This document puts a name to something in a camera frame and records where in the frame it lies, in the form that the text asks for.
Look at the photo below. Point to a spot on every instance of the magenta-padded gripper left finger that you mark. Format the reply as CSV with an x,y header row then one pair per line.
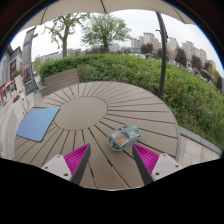
x,y
60,165

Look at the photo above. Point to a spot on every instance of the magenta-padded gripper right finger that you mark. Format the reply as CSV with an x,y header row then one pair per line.
x,y
165,164

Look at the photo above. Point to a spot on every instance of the transparent green computer mouse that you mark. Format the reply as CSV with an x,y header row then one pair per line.
x,y
122,137

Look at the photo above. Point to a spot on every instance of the blue mouse pad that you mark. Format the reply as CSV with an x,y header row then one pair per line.
x,y
37,123

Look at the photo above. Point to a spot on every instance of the white flower planter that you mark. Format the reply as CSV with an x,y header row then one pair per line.
x,y
19,110
19,81

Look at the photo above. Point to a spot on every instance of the green hedge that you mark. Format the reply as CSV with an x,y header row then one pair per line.
x,y
186,90

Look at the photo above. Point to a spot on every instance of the slatted grey-brown chair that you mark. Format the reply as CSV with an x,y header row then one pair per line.
x,y
61,80

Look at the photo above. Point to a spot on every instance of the grey shop building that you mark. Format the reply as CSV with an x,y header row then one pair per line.
x,y
8,73

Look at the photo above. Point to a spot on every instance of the dark curved parasol pole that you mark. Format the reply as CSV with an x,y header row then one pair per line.
x,y
163,56

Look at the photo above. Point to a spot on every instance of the tall grey sign pillar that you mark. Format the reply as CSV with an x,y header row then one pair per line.
x,y
30,60

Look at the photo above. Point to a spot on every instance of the distant apartment towers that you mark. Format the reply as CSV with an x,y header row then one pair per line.
x,y
190,50

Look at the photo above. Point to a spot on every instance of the bare-trunked tree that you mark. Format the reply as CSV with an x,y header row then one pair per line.
x,y
64,36

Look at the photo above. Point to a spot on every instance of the leafy round-crowned tree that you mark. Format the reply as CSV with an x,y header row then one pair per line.
x,y
105,28

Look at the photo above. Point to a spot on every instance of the beige parasol canopy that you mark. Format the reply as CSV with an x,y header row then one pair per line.
x,y
100,6

